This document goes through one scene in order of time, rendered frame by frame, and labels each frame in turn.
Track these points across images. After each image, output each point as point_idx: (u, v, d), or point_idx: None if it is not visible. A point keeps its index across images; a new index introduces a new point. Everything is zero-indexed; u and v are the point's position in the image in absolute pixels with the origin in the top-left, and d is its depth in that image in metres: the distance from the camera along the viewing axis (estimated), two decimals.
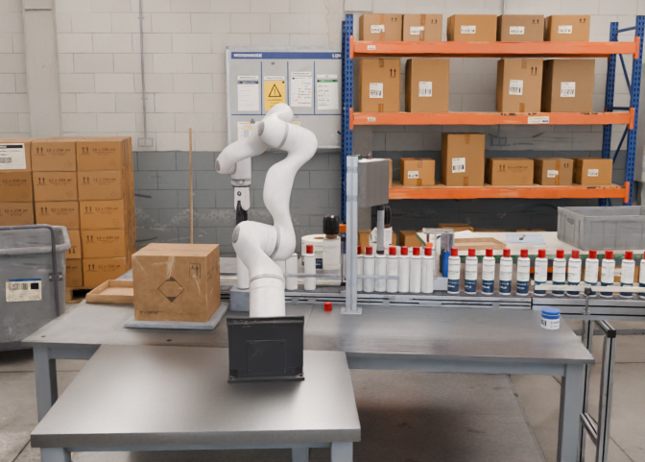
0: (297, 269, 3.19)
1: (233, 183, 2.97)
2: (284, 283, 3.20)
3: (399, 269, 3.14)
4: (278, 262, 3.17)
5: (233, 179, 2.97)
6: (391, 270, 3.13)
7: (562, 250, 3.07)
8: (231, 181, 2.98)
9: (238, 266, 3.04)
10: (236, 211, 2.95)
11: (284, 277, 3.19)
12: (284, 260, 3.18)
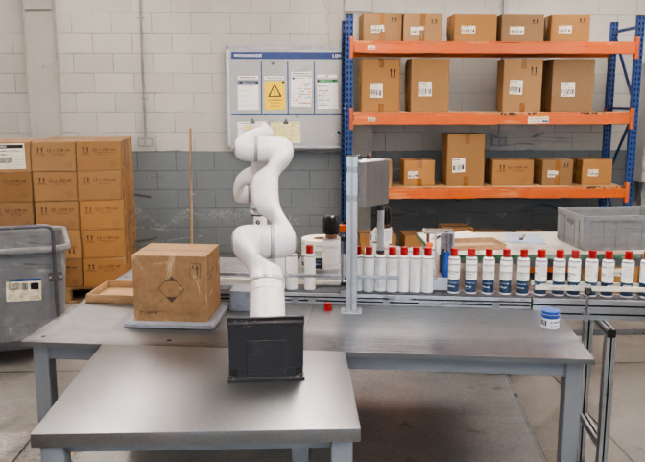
0: (297, 269, 3.19)
1: (252, 213, 3.14)
2: (284, 283, 3.20)
3: (399, 269, 3.14)
4: (278, 262, 3.17)
5: (252, 208, 3.13)
6: (391, 270, 3.13)
7: (562, 250, 3.07)
8: (250, 210, 3.15)
9: None
10: None
11: (284, 277, 3.19)
12: (284, 260, 3.18)
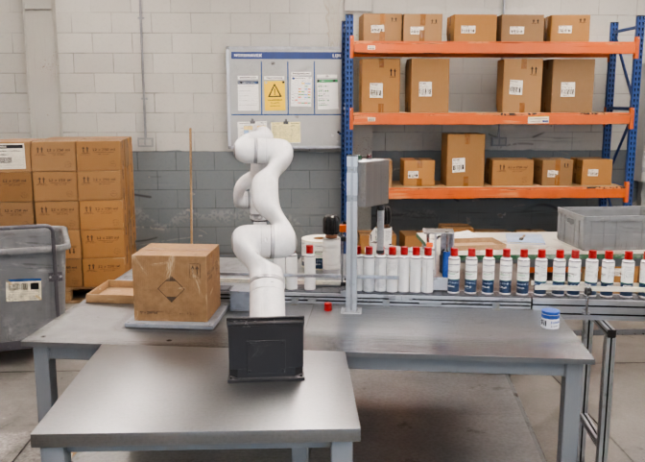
0: (297, 269, 3.19)
1: (252, 218, 3.14)
2: (284, 283, 3.20)
3: (399, 269, 3.14)
4: (278, 262, 3.17)
5: (252, 214, 3.14)
6: (391, 270, 3.13)
7: (562, 250, 3.07)
8: (250, 215, 3.15)
9: None
10: None
11: (284, 277, 3.19)
12: (284, 260, 3.18)
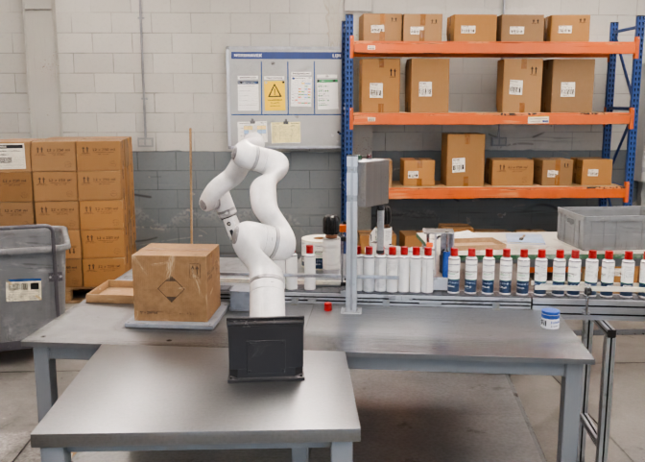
0: (297, 269, 3.19)
1: (221, 217, 3.15)
2: (284, 283, 3.20)
3: (399, 269, 3.14)
4: (278, 262, 3.17)
5: (219, 212, 3.15)
6: (391, 270, 3.13)
7: (562, 250, 3.07)
8: (218, 215, 3.16)
9: None
10: None
11: (284, 277, 3.19)
12: (284, 260, 3.18)
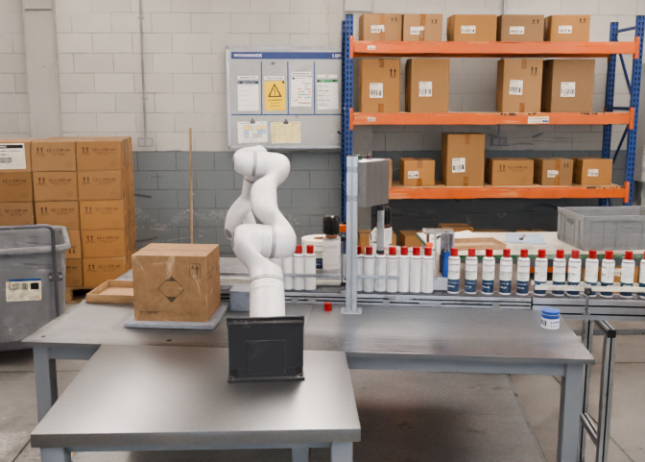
0: (303, 269, 3.19)
1: None
2: (292, 283, 3.20)
3: (399, 269, 3.14)
4: (286, 262, 3.17)
5: None
6: (391, 270, 3.13)
7: (562, 250, 3.07)
8: None
9: None
10: None
11: (292, 277, 3.19)
12: (292, 260, 3.18)
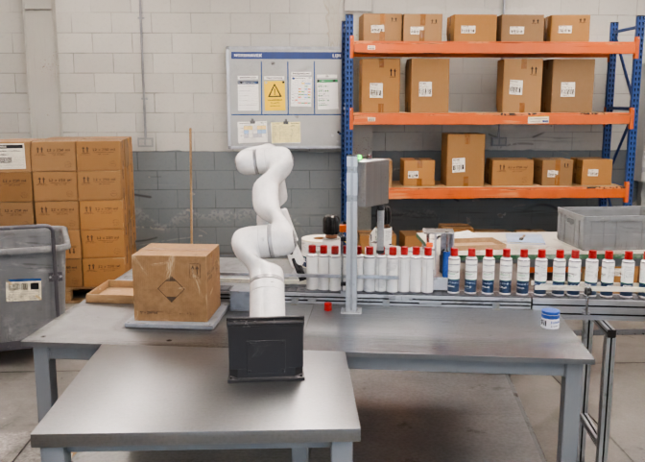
0: (340, 270, 3.17)
1: None
2: (327, 284, 3.18)
3: (400, 269, 3.13)
4: (322, 263, 3.16)
5: None
6: (390, 270, 3.13)
7: (562, 250, 3.07)
8: None
9: (309, 268, 3.17)
10: (296, 269, 3.16)
11: (327, 278, 3.18)
12: (327, 261, 3.16)
